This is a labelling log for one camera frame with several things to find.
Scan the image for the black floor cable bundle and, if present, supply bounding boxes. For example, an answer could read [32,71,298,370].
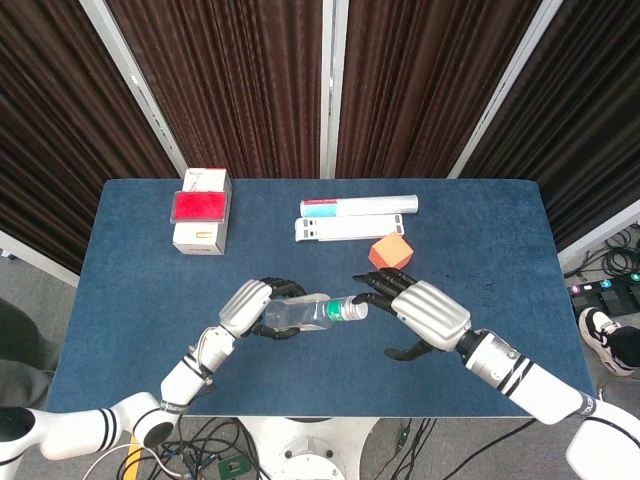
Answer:
[117,417,281,480]
[379,417,537,480]
[563,227,640,282]

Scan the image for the green circuit board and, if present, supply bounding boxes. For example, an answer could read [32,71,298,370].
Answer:
[217,455,249,480]

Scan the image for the white cardboard box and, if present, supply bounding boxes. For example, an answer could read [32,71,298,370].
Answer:
[172,168,234,257]

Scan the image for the clear plastic water bottle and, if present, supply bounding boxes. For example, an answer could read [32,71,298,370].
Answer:
[262,294,357,335]

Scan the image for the white cylindrical tube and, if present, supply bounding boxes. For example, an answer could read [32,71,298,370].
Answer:
[299,193,420,219]

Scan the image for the white frame post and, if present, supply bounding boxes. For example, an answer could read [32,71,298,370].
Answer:
[448,0,576,180]
[318,0,350,180]
[79,0,187,179]

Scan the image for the black trouser leg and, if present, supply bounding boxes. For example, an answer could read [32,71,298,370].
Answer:
[607,319,640,372]

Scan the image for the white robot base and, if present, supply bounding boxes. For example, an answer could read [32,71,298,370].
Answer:
[239,417,381,480]

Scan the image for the white frame base rail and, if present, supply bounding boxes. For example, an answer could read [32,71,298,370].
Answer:
[0,229,82,289]
[557,197,640,271]

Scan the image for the blue table cloth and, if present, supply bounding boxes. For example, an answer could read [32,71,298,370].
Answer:
[47,178,599,419]

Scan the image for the white black sneaker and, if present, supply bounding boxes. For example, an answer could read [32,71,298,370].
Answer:
[578,307,636,377]

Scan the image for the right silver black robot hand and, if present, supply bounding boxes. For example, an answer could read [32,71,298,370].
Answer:
[352,268,474,362]

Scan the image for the white flat plastic holder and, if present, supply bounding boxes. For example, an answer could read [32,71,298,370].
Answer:
[294,213,405,244]

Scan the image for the brown curtain panel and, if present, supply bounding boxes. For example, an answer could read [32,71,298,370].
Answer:
[462,0,640,251]
[104,0,326,180]
[335,0,545,180]
[0,0,182,275]

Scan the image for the orange yellow foam cube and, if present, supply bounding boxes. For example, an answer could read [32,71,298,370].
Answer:
[367,233,415,271]

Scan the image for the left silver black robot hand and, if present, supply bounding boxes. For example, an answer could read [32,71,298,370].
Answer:
[218,276,309,343]

